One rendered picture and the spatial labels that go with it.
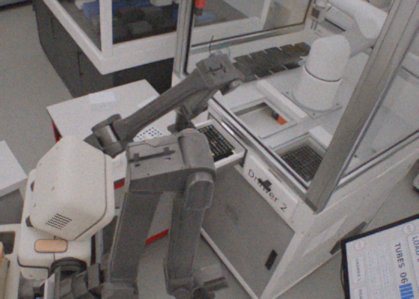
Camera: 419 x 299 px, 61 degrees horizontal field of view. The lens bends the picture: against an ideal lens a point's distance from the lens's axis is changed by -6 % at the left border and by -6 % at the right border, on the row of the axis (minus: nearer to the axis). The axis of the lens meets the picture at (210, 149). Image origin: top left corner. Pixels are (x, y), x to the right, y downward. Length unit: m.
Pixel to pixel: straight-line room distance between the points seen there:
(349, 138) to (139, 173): 0.81
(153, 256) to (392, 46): 1.76
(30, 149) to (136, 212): 2.40
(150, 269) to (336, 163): 1.36
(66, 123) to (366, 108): 1.38
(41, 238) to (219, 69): 0.60
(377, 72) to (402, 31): 0.13
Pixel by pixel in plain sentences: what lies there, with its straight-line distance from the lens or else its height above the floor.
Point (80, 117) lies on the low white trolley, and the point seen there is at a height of 0.76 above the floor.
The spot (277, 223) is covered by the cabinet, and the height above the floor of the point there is 0.71.
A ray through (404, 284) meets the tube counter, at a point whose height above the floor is 1.11.
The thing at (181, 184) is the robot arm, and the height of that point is 1.59.
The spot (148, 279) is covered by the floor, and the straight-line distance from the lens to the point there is 2.25.
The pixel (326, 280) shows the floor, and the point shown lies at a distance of 2.48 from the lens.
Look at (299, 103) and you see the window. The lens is 1.33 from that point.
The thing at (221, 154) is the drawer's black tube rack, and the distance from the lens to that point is 1.62.
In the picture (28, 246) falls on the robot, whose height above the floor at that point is 1.24.
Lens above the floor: 2.01
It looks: 43 degrees down
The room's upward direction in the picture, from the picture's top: 11 degrees clockwise
